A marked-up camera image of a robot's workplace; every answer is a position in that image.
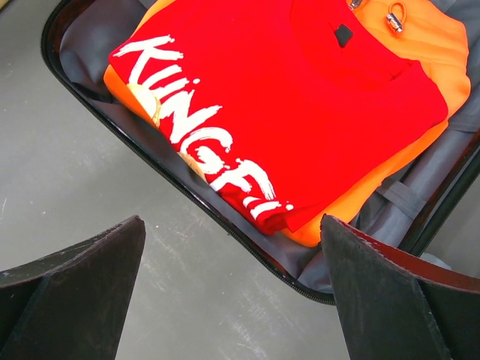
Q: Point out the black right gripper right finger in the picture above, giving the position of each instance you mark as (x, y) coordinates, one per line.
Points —
(393, 305)

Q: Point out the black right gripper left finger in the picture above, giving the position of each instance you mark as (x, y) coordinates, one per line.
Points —
(72, 304)

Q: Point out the white black space suitcase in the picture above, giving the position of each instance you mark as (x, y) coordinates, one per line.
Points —
(405, 211)

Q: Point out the red printed t-shirt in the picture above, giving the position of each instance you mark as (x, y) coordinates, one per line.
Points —
(284, 104)

